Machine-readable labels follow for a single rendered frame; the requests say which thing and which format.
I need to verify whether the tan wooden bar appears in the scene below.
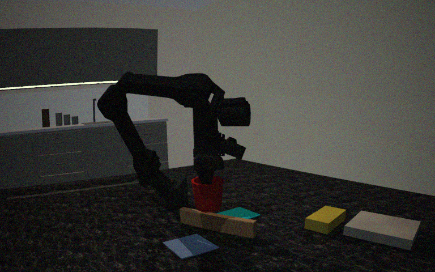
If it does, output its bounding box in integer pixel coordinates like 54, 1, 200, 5
179, 207, 257, 238

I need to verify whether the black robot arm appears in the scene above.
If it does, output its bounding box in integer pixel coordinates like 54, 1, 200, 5
97, 71, 250, 195

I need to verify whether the yellow rectangular block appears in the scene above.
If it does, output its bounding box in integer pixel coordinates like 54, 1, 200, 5
304, 206, 347, 234

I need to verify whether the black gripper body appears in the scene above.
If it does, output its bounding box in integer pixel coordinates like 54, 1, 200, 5
193, 126, 224, 171

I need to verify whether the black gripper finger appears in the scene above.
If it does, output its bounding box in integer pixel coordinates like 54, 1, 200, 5
196, 169, 216, 184

